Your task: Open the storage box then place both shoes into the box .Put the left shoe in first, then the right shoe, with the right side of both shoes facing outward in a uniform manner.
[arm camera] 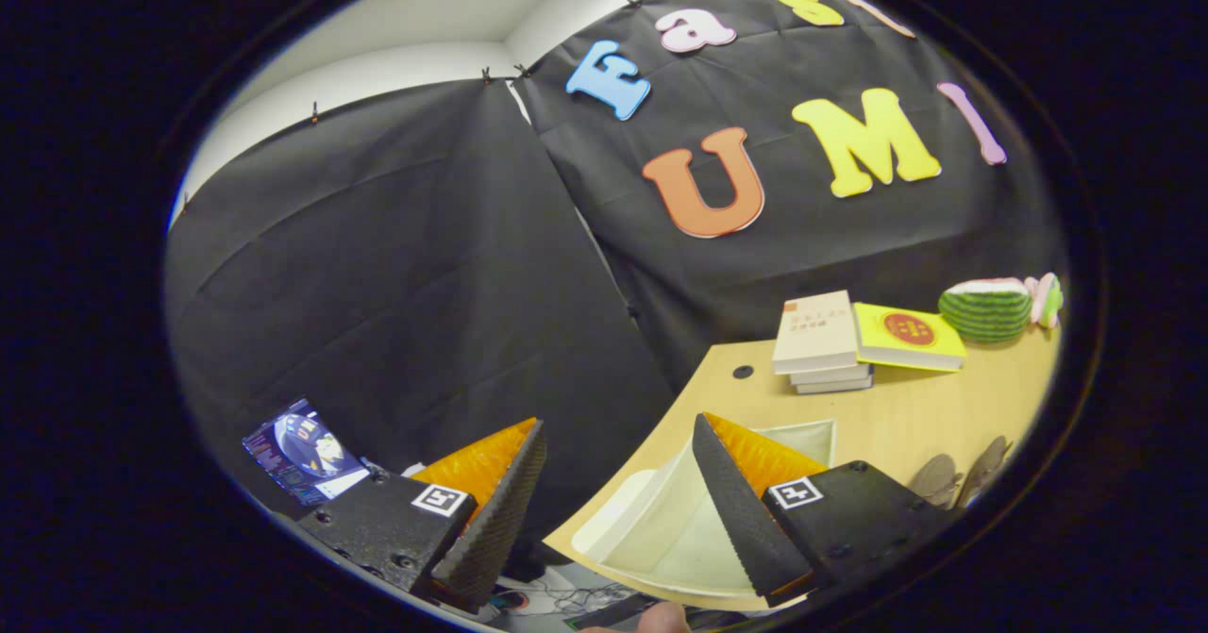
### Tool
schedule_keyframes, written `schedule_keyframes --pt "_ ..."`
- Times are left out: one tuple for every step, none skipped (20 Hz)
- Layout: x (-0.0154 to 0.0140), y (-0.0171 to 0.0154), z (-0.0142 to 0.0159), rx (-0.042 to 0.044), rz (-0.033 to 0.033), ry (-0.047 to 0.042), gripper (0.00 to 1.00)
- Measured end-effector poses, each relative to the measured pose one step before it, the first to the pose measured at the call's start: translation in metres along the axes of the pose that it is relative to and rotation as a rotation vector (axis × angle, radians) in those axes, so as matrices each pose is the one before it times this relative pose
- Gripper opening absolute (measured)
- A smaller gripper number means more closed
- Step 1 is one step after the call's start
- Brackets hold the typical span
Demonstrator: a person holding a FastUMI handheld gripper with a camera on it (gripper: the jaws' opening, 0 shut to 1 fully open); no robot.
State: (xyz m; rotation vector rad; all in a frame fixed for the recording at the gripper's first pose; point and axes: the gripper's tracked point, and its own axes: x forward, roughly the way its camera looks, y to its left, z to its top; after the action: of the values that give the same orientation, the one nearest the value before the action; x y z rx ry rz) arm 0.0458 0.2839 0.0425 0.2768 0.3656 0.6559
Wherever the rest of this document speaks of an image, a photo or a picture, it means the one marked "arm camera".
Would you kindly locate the brown fuzzy slipper shoe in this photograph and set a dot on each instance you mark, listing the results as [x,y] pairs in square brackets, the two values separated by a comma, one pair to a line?
[936,479]
[986,468]

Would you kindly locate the blue printed box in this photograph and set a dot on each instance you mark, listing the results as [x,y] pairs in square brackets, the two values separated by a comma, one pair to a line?
[302,449]

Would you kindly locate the beige book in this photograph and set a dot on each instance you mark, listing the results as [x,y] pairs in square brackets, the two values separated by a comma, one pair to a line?
[816,331]

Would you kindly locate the pink and green plush toy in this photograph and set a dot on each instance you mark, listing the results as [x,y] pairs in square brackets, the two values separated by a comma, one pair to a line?
[1046,298]

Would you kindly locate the grey book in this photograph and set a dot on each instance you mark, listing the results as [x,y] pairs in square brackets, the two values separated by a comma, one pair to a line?
[830,375]
[835,386]

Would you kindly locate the black backdrop cloth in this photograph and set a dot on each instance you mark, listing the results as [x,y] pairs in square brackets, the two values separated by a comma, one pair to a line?
[396,265]

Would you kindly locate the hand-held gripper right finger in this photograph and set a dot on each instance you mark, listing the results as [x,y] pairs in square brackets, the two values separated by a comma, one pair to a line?
[746,520]

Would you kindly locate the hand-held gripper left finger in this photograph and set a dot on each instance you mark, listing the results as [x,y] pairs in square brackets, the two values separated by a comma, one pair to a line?
[495,520]

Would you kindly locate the green striped watermelon plush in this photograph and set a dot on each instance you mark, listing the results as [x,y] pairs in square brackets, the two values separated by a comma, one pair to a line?
[986,312]

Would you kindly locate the pale green storage box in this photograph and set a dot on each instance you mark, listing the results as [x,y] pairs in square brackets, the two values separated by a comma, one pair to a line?
[661,529]

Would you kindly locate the yellow book with red circle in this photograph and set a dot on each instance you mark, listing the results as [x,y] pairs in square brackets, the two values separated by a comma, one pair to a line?
[906,336]

